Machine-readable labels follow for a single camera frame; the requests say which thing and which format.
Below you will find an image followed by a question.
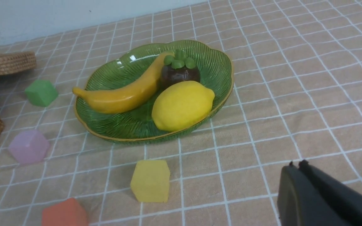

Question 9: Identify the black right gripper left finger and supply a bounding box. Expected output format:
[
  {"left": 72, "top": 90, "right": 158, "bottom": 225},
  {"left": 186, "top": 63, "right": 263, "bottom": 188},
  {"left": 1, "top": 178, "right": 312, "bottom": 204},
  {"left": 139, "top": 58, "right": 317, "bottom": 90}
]
[{"left": 277, "top": 161, "right": 353, "bottom": 226}]

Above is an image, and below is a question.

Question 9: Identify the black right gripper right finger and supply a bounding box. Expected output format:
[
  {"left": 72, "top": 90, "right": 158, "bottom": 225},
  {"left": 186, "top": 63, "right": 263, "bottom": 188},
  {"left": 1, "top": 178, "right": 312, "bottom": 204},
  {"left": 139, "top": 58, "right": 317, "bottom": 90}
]
[{"left": 299, "top": 160, "right": 362, "bottom": 226}]

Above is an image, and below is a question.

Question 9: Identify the yellow lemon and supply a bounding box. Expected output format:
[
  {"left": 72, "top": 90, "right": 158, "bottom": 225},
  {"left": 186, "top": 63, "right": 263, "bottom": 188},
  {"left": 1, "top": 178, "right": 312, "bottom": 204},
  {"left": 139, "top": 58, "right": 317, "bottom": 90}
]
[{"left": 152, "top": 81, "right": 215, "bottom": 132}]

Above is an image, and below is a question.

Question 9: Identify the dark purple mangosteen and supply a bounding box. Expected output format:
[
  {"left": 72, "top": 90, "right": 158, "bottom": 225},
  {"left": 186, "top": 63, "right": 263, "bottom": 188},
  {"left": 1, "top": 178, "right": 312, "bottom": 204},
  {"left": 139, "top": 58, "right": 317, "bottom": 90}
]
[{"left": 160, "top": 49, "right": 201, "bottom": 90}]

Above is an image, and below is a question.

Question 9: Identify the yellow banana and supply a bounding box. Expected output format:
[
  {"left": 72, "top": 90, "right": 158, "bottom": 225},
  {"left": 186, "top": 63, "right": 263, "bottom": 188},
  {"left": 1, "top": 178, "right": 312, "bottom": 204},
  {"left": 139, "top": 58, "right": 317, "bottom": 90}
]
[{"left": 72, "top": 51, "right": 175, "bottom": 114}]

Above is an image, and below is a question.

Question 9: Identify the beige checkered tablecloth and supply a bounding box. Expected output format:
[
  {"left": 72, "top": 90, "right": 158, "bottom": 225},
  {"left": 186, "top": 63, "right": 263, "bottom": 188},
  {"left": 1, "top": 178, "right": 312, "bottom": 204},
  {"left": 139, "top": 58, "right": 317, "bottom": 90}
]
[{"left": 0, "top": 0, "right": 362, "bottom": 226}]

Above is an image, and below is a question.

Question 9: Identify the yellow cube block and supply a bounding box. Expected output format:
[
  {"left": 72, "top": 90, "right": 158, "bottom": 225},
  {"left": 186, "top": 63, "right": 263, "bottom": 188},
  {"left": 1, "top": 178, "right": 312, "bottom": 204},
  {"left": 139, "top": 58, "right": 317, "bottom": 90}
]
[{"left": 130, "top": 160, "right": 170, "bottom": 203}]

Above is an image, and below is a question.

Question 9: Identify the green glass plate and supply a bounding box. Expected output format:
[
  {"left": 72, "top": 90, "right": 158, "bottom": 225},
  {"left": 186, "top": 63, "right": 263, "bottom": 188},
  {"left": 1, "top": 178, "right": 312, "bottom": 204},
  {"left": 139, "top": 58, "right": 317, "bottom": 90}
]
[{"left": 74, "top": 40, "right": 234, "bottom": 144}]

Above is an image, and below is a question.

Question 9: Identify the orange cube block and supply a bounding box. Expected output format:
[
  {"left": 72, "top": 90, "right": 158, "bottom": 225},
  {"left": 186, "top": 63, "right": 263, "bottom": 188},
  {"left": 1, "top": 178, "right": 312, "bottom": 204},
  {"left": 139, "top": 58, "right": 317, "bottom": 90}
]
[{"left": 41, "top": 197, "right": 89, "bottom": 226}]

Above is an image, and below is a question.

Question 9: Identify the pink cube block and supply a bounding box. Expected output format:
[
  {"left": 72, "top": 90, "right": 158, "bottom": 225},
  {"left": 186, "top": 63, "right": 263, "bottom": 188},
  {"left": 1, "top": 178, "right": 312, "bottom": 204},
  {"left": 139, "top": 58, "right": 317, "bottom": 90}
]
[{"left": 8, "top": 130, "right": 50, "bottom": 164}]

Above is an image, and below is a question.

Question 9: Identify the green cube block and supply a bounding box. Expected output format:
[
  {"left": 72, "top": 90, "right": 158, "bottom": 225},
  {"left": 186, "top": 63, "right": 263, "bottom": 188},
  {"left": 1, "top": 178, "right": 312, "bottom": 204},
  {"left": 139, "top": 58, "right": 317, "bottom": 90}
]
[{"left": 25, "top": 80, "right": 58, "bottom": 107}]

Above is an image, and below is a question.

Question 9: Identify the woven wicker basket lid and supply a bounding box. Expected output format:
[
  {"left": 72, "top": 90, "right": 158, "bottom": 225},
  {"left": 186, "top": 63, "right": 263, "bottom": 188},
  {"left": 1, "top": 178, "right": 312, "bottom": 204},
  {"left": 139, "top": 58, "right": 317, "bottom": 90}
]
[{"left": 0, "top": 51, "right": 36, "bottom": 76}]

